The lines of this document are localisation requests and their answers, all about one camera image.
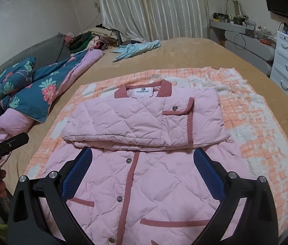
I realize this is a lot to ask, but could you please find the orange checked blanket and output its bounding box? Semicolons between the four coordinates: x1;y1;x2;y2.
22;67;288;236

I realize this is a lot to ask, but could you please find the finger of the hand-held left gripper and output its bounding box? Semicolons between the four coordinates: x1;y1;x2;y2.
0;132;29;163

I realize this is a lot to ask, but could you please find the white striped curtain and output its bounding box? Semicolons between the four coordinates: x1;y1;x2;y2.
95;0;210;42

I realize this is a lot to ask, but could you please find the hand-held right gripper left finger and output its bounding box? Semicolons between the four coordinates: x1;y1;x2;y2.
7;147;93;245

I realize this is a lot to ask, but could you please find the bed with tan cover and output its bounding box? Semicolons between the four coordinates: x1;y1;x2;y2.
0;37;288;238

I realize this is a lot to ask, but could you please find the black cable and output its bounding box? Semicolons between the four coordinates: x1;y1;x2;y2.
234;33;247;50

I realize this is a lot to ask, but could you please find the pink quilted jacket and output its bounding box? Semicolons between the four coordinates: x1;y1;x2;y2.
35;79;252;245

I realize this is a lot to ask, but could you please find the blue floral pink quilt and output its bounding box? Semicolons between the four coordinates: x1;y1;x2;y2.
0;49;106;167

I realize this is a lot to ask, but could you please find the light blue garment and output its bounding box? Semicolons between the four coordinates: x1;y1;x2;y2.
112;40;161;62

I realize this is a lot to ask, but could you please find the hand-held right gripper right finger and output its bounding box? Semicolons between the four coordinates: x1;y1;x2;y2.
193;147;279;245

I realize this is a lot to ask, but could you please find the grey headboard cushion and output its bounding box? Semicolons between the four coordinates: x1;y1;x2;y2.
0;33;71;85

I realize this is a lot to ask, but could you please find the clutter of small bottles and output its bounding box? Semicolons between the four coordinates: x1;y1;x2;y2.
212;12;278;44

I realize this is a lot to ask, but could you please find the person's left hand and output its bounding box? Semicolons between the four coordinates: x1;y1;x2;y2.
0;169;8;199

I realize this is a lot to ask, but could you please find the grey rounded dressing table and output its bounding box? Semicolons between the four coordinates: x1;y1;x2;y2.
209;20;278;76

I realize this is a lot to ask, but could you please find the pile of mixed clothes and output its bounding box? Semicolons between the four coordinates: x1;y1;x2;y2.
64;24;147;53

